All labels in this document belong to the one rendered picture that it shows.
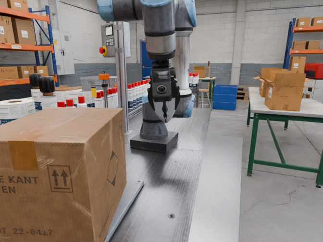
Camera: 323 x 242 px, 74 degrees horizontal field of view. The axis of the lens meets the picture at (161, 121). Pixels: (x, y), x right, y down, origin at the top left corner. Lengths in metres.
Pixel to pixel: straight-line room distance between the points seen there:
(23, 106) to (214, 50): 7.87
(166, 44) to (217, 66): 8.24
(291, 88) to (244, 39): 6.38
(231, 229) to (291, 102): 1.98
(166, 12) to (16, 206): 0.51
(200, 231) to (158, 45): 0.49
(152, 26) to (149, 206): 0.51
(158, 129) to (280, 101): 1.64
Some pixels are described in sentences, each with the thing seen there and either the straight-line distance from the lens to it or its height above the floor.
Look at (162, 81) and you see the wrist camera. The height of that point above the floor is 1.21.
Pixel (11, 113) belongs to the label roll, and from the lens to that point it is 1.50.
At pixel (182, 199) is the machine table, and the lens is 0.74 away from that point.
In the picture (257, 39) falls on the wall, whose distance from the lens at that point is 8.74.
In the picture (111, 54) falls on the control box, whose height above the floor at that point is 1.30.
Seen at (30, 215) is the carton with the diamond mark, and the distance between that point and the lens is 0.55.
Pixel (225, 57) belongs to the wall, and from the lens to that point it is 8.73.
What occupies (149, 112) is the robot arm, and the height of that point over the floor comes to 1.02.
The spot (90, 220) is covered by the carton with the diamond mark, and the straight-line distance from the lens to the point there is 0.50.
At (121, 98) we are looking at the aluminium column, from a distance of 1.30.
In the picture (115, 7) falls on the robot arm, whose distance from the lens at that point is 0.65.
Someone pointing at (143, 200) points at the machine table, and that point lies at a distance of 0.74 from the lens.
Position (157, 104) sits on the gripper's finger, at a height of 1.14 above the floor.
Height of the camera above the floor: 1.26
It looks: 16 degrees down
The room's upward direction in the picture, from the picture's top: straight up
